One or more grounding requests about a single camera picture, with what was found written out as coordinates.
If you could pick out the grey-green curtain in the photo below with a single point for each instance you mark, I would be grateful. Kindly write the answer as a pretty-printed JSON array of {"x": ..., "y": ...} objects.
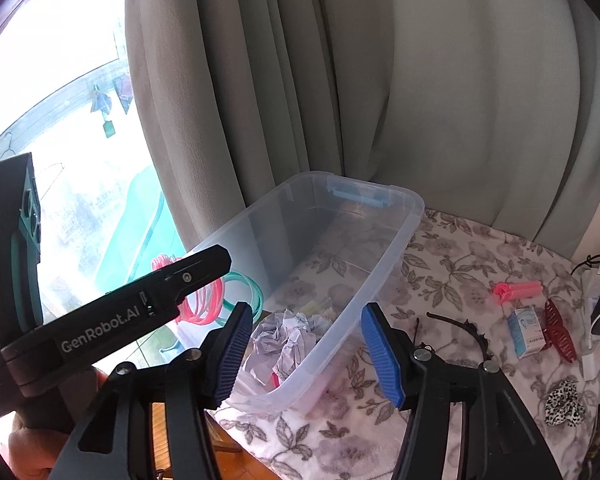
[{"x": 380, "y": 85}]

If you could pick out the small blue white box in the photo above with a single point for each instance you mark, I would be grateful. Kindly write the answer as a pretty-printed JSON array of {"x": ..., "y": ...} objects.
[{"x": 525, "y": 332}]

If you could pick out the bundle of pink bangles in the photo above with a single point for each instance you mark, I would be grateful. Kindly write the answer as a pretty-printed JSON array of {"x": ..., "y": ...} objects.
[{"x": 200, "y": 317}]

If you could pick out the white charger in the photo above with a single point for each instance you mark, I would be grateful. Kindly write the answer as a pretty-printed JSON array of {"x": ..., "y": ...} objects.
[{"x": 591, "y": 366}]

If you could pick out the leopard print scrunchie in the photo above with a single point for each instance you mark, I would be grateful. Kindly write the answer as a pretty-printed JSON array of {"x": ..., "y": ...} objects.
[{"x": 565, "y": 402}]

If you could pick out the grey floral blanket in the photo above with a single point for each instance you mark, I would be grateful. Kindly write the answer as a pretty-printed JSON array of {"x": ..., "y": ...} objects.
[{"x": 455, "y": 270}]

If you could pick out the dark red hair claw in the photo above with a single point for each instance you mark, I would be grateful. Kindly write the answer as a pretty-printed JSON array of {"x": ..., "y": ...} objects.
[{"x": 560, "y": 332}]

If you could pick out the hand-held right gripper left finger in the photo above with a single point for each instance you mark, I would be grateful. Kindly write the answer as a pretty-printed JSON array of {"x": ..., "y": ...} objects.
[{"x": 232, "y": 355}]

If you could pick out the white paper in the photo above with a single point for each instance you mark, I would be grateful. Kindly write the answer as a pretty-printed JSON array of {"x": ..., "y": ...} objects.
[{"x": 290, "y": 335}]

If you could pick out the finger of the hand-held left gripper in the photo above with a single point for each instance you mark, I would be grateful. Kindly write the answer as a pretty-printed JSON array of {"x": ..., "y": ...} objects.
[{"x": 195, "y": 270}]

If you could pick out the hanging clothes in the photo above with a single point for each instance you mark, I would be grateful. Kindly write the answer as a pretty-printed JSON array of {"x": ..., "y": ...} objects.
[{"x": 102, "y": 102}]

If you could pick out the teal plastic tub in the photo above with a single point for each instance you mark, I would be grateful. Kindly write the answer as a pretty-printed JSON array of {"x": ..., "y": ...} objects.
[{"x": 130, "y": 220}]

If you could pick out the black studded headband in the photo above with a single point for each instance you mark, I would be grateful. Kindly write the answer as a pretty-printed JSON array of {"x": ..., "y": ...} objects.
[{"x": 482, "y": 342}]

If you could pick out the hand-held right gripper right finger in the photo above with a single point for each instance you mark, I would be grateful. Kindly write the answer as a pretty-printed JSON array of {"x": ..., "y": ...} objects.
[{"x": 382, "y": 355}]

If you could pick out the clear plastic container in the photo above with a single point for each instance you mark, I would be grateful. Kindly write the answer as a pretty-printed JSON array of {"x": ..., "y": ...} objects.
[{"x": 330, "y": 240}]

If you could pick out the person's left hand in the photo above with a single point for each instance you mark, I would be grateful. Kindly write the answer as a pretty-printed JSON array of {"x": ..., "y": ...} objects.
[{"x": 35, "y": 452}]

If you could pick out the set of teal bangles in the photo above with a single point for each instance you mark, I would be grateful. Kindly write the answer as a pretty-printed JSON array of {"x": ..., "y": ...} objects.
[{"x": 254, "y": 292}]

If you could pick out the white power strip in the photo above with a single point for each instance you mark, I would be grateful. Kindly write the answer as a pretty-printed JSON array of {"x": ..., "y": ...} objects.
[{"x": 592, "y": 285}]

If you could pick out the pink hair roller clip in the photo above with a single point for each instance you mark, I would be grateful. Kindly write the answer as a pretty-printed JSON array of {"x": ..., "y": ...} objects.
[{"x": 522, "y": 290}]

